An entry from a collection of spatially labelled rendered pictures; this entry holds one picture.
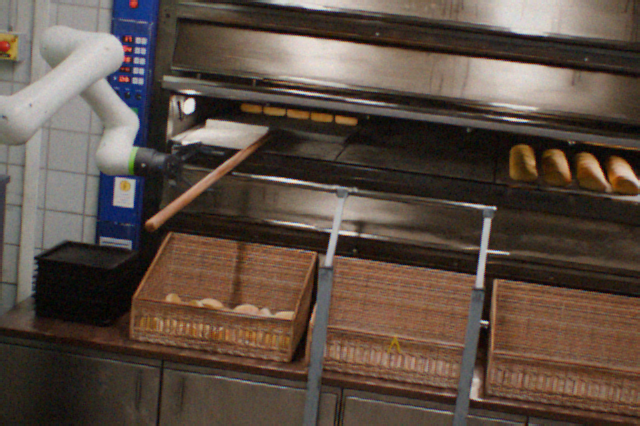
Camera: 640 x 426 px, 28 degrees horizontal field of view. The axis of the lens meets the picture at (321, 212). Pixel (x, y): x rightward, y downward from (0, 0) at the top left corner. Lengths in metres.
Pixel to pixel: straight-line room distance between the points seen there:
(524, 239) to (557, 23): 0.76
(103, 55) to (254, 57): 0.94
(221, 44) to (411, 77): 0.69
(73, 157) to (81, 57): 1.11
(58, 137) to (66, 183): 0.17
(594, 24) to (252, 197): 1.35
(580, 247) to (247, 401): 1.29
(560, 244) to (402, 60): 0.85
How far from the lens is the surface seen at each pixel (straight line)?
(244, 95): 4.48
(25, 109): 3.58
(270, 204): 4.67
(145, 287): 4.48
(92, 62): 3.78
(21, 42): 4.80
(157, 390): 4.37
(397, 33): 4.54
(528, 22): 4.51
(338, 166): 4.61
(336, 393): 4.25
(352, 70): 4.56
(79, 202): 4.86
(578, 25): 4.52
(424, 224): 4.62
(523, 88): 4.54
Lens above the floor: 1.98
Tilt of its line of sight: 12 degrees down
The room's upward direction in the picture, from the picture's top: 6 degrees clockwise
